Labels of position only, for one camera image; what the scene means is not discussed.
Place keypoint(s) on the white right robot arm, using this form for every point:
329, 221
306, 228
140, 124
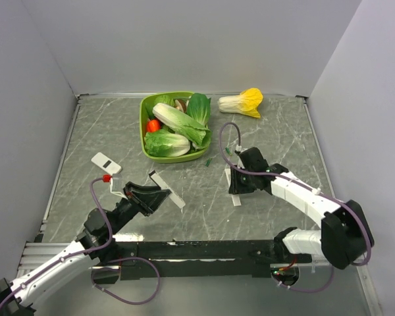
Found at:
343, 234

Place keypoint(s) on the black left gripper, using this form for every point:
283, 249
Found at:
148, 199

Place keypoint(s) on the white remote battery cover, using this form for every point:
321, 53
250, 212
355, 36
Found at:
231, 189

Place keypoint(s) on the yellow napa cabbage toy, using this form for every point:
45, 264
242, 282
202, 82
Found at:
246, 103

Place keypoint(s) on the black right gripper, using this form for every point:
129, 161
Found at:
236, 187

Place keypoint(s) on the green bok choy toy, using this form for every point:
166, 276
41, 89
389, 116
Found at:
199, 108

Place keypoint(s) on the green leafy lettuce toy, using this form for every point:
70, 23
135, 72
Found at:
163, 100

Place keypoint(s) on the green plastic bowl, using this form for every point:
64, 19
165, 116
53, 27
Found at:
191, 155

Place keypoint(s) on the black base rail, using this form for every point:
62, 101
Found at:
255, 258

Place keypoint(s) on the white green cabbage toy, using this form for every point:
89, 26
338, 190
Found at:
165, 144

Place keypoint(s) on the wide white remote control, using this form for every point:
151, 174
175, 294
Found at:
106, 164

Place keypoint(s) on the brown mushroom toy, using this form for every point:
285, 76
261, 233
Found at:
180, 104

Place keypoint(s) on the orange pepper toy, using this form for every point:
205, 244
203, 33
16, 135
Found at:
153, 125

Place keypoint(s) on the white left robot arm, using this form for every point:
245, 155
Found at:
93, 246

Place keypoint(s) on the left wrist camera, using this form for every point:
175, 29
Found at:
115, 184

